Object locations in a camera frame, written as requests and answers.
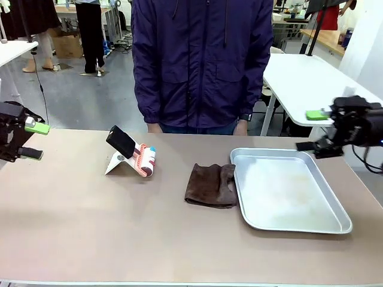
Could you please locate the person right forearm purple sleeve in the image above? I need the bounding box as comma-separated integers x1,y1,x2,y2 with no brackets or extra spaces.
133,59,161,124

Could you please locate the cardboard box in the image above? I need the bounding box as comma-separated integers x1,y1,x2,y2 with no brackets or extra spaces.
49,28,84,59

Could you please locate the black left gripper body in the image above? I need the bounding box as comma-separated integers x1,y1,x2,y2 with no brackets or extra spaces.
0,100,45,164

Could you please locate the brown cloth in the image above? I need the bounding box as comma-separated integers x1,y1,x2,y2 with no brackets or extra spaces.
184,163,237,209

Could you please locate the person left forearm purple sleeve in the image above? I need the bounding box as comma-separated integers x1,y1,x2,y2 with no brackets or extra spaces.
239,59,275,120

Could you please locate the person in dark skirt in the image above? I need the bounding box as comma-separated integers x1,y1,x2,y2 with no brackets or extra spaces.
0,0,62,73

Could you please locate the wooden table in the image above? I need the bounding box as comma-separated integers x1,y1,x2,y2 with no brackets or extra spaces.
300,28,346,56

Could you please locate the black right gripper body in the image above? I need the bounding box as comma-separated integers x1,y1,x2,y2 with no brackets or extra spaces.
330,95,383,147

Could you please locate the purple zip jacket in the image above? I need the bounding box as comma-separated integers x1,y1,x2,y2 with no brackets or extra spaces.
130,0,275,128

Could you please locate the metal tray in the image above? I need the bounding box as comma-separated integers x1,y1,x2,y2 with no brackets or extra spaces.
229,147,353,234

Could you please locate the slanted black pole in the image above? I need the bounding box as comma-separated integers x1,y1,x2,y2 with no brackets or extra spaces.
307,5,323,56

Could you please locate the person left hand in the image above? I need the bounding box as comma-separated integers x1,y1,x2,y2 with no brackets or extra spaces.
235,119,249,136

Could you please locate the small white table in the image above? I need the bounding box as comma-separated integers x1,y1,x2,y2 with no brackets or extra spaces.
0,40,39,96

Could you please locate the person in red top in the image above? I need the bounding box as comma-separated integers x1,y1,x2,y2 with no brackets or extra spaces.
305,0,345,32

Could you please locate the cluttered grey workbench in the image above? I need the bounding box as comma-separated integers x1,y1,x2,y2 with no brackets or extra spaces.
270,11,312,50

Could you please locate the white folded roller stand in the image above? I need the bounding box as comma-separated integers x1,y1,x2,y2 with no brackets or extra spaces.
104,151,150,179

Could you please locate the person in black trousers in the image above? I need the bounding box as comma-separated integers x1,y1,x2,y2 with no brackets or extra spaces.
74,0,105,77

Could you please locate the large white table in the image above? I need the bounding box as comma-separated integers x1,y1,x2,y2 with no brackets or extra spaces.
262,53,383,137

